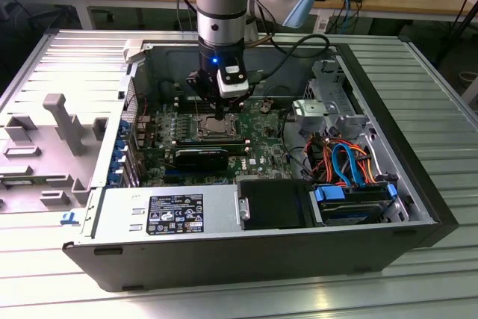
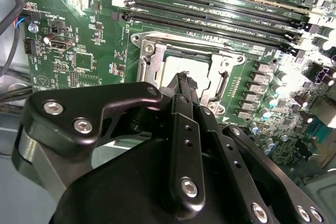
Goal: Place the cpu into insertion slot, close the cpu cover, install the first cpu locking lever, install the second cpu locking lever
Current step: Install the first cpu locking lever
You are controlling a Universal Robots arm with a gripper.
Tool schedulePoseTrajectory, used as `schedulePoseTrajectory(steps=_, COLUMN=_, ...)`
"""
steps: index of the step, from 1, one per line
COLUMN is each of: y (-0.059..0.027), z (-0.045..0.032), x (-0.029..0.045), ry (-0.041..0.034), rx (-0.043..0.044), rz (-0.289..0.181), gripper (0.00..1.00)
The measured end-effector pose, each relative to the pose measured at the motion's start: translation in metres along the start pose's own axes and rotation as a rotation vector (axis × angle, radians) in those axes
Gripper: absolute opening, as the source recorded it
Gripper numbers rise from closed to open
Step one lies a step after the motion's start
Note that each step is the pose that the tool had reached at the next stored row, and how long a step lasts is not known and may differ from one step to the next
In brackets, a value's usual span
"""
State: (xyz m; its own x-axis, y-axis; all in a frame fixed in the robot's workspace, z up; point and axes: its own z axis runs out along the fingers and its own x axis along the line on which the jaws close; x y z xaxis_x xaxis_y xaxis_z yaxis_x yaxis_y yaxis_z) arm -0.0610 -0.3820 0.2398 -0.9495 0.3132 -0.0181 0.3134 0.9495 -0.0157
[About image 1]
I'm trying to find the black power supply label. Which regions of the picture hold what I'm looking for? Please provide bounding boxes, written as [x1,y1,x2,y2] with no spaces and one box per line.
[148,193,205,236]

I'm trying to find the grey parts rack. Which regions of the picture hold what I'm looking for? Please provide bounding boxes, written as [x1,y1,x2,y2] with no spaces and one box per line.
[0,93,110,216]

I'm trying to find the black wire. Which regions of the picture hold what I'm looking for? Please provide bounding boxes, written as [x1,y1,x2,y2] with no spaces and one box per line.
[279,108,317,182]

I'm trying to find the round silver bracket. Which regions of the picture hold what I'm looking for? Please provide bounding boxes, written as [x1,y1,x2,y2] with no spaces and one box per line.
[292,98,336,134]

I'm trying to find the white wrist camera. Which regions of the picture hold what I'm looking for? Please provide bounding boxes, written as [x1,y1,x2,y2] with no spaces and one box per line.
[216,55,250,99]

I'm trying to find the silver CPU plate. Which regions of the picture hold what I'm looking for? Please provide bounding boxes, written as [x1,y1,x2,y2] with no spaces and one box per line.
[204,119,229,135]

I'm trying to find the silver power supply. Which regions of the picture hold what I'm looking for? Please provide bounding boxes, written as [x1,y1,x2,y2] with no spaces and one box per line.
[80,183,242,241]

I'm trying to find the black graphics card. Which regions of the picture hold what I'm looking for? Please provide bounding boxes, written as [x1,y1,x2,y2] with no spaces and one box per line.
[173,146,229,171]

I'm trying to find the black PC case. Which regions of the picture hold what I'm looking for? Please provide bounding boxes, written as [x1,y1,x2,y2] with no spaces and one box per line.
[61,39,459,293]

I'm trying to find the blue disk carrier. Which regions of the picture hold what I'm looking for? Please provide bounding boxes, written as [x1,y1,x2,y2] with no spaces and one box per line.
[313,182,399,206]

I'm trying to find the metal drive cage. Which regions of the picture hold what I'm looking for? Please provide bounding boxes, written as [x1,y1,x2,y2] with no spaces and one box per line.
[302,58,412,225]

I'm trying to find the blue data wire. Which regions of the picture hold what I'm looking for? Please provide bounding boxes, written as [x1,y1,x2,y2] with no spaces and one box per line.
[331,141,369,189]

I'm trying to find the white bin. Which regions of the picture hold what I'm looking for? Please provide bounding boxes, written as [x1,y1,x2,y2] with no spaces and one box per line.
[458,70,478,109]

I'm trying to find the green motherboard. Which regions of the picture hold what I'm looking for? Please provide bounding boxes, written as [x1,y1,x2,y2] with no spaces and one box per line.
[134,97,302,188]

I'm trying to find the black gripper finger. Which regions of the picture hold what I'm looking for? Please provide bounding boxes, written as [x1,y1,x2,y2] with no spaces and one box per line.
[186,70,222,120]
[220,96,247,120]

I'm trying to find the green RAM stick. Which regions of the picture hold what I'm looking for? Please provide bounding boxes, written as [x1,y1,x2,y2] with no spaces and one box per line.
[0,179,37,188]

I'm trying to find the CPU socket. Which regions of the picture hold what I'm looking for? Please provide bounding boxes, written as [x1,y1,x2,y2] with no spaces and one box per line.
[194,111,242,140]

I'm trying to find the black camera cable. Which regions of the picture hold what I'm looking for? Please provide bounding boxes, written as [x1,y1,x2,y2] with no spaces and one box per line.
[248,33,332,87]

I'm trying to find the blue expansion slot retainer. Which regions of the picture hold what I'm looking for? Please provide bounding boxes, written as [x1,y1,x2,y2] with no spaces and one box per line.
[107,119,136,188]

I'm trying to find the orange power wires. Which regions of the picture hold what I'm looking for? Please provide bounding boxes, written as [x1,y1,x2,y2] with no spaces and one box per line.
[305,137,377,186]

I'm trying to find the black bay cover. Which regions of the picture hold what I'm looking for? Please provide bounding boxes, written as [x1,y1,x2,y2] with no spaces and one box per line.
[237,179,315,231]

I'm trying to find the metal socket cover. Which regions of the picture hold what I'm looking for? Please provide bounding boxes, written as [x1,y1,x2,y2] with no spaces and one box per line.
[196,113,240,140]

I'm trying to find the silver hard disk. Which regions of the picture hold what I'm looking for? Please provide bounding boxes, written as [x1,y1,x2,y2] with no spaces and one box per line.
[320,199,386,227]

